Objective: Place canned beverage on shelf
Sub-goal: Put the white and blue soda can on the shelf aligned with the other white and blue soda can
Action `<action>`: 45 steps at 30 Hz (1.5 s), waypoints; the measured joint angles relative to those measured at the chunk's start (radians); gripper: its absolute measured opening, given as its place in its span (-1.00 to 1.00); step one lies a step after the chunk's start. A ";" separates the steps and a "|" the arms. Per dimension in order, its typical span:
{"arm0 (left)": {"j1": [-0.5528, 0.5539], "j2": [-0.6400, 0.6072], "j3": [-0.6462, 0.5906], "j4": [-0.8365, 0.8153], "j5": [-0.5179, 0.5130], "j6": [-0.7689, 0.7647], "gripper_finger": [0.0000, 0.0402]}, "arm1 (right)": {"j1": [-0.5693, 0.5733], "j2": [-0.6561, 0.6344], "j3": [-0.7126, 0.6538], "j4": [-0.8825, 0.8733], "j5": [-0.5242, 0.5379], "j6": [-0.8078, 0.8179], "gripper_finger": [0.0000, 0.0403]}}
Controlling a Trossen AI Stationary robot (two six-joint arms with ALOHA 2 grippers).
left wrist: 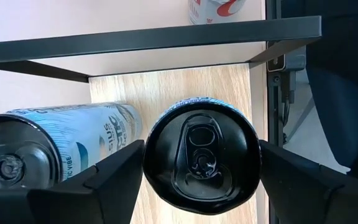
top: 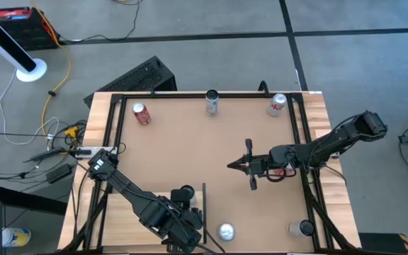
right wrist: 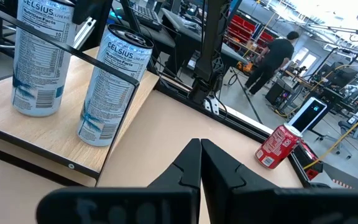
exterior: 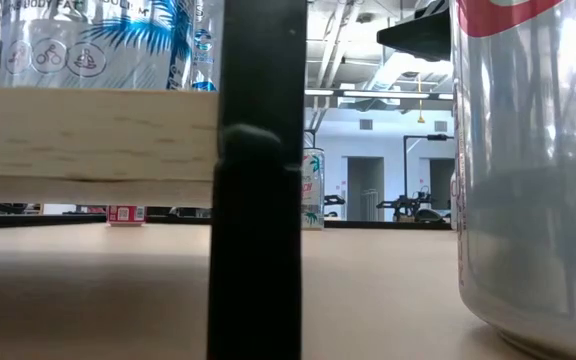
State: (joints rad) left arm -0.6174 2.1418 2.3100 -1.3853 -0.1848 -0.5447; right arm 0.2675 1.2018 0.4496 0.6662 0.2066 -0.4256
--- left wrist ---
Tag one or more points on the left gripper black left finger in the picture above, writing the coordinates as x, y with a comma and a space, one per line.
73, 202

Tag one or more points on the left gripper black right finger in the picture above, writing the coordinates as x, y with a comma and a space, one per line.
315, 199

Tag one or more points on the white blue energy drink can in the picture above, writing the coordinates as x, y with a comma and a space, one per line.
82, 137
202, 161

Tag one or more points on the silver diet cola can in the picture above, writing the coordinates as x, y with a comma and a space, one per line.
210, 14

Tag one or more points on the dark blue chair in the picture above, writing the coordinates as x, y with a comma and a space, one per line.
346, 109

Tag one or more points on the black metal table frame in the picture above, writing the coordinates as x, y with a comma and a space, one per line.
271, 102

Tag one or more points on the small grey camera box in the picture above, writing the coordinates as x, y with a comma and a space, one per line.
287, 59

